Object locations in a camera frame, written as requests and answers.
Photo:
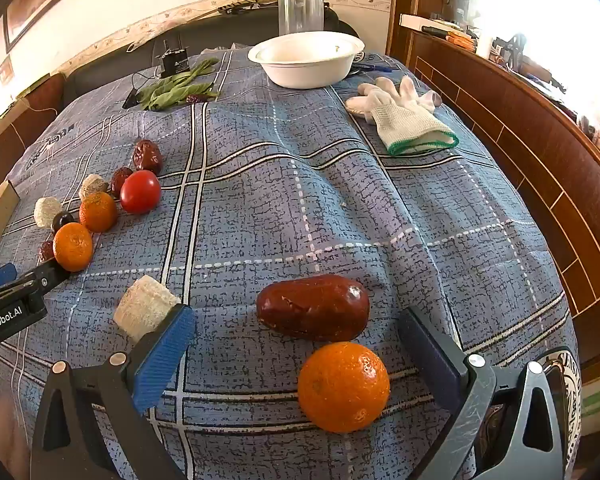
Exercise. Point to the white foam net sleeve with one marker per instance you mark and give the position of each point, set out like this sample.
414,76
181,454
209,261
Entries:
47,211
142,310
92,186

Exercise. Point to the blue plaid blanket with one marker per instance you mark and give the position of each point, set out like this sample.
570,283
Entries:
290,220

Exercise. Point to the brown wooden panel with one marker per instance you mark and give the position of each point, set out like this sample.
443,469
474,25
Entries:
530,150

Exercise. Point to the white knit glove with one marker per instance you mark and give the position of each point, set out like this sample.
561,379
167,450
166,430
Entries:
410,120

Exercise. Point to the wooden door frame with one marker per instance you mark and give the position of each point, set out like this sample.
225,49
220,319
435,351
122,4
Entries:
405,0

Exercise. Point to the white paper roll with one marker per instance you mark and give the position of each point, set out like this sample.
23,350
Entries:
483,45

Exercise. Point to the small dark red jujube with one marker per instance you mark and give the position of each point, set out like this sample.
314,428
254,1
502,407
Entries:
120,179
45,251

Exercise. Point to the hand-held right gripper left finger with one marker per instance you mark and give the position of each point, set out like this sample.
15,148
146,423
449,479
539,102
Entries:
165,355

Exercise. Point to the white bowl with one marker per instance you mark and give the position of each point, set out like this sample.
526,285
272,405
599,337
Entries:
306,60

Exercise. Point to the bunch of green beans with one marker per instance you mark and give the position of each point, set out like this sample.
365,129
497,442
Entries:
177,89

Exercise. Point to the dried red chili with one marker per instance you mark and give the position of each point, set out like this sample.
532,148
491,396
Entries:
200,98

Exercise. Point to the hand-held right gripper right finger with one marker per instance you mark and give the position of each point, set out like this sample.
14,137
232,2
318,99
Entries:
430,360

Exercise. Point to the white flat box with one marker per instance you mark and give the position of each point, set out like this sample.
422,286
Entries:
420,20

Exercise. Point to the framed wall picture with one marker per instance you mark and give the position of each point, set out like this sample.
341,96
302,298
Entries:
40,0

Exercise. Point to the brown wooden cabinet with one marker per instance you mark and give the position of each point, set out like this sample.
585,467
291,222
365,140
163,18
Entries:
10,140

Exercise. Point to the large orange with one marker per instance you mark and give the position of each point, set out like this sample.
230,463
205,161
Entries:
343,387

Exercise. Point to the dark round plum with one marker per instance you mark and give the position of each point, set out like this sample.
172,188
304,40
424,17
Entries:
61,221

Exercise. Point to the small mandarin orange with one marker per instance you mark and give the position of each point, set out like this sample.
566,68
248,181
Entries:
98,211
73,246

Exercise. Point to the wrinkled red jujube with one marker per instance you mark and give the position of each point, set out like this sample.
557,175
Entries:
147,156

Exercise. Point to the clear plastic cup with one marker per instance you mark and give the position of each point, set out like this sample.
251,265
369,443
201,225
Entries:
300,10

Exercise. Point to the large smooth red jujube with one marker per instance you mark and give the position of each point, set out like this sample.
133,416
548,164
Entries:
312,307

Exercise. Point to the black electronic device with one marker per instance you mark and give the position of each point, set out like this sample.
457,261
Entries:
174,62

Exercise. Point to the red tomato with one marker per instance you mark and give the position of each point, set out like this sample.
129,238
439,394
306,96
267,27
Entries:
140,191

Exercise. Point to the black sofa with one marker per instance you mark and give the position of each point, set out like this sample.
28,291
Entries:
250,30

